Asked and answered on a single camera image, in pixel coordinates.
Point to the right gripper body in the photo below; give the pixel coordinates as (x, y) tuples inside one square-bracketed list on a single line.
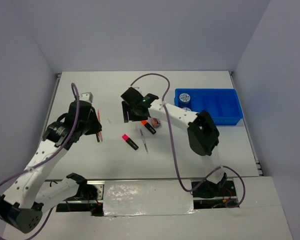
[(133, 114)]

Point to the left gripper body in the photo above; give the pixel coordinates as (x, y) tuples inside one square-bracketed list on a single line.
[(91, 126)]

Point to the orange clear pen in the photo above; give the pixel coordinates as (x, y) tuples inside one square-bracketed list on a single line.
[(100, 136)]

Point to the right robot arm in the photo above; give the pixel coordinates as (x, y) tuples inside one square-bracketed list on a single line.
[(202, 135)]

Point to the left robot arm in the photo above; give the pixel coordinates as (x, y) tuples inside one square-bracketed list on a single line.
[(23, 204)]

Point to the orange cap black highlighter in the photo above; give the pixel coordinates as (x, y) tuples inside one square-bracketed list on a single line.
[(148, 126)]

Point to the pink cap black highlighter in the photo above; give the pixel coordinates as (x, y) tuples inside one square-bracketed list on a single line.
[(130, 142)]

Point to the thin grey pen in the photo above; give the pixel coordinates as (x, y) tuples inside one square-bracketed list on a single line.
[(144, 141)]

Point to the silver foil sheet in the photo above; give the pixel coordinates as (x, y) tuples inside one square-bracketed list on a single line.
[(146, 198)]

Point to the blue plastic sorting bin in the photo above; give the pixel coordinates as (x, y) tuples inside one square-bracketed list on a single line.
[(222, 104)]

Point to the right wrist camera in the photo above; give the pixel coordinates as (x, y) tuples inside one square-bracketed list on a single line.
[(137, 89)]

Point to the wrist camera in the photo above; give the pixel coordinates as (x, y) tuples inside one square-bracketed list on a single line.
[(86, 97), (137, 89)]

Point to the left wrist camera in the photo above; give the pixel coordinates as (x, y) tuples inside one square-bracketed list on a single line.
[(86, 97)]

